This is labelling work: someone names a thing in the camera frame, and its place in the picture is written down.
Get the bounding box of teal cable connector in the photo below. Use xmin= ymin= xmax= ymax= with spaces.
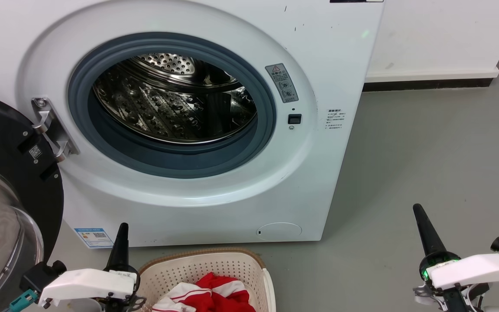
xmin=8 ymin=289 xmax=39 ymax=312

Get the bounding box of silver metal door hinge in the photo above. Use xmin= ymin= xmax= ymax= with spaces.
xmin=32 ymin=97 xmax=80 ymax=163

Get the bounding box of round white filter cover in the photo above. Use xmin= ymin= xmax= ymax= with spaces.
xmin=256 ymin=222 xmax=303 ymax=241

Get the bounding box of red and white garment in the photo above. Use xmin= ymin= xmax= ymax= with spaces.
xmin=152 ymin=272 xmax=256 ymax=312

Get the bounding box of cream perforated laundry basket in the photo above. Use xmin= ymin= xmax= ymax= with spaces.
xmin=137 ymin=248 xmax=277 ymax=312

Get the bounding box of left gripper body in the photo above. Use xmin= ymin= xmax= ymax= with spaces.
xmin=100 ymin=270 xmax=147 ymax=312

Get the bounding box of stainless steel washing machine drum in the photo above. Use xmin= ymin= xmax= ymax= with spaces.
xmin=93 ymin=53 xmax=258 ymax=144

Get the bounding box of white front-load washing machine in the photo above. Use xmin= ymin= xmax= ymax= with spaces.
xmin=0 ymin=0 xmax=385 ymax=248

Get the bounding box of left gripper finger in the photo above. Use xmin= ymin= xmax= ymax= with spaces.
xmin=120 ymin=223 xmax=130 ymax=272
xmin=106 ymin=223 xmax=124 ymax=272

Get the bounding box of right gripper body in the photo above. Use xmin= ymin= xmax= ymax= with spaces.
xmin=413 ymin=250 xmax=490 ymax=312

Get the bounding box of grey warning sticker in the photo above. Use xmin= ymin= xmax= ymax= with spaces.
xmin=265 ymin=63 xmax=299 ymax=104

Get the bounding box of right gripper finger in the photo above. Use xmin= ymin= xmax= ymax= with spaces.
xmin=418 ymin=204 xmax=448 ymax=255
xmin=412 ymin=203 xmax=437 ymax=257

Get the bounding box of black round washer door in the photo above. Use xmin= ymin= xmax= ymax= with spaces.
xmin=0 ymin=91 xmax=65 ymax=312

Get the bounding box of grey rubber door gasket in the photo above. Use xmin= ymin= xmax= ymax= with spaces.
xmin=68 ymin=32 xmax=277 ymax=179

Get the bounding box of blue energy label sticker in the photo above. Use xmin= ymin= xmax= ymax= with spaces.
xmin=74 ymin=227 xmax=113 ymax=249

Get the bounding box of white text label sticker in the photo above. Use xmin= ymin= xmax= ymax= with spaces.
xmin=325 ymin=108 xmax=345 ymax=130

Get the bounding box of white and black baseboard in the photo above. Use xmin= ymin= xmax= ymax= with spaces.
xmin=362 ymin=67 xmax=499 ymax=92

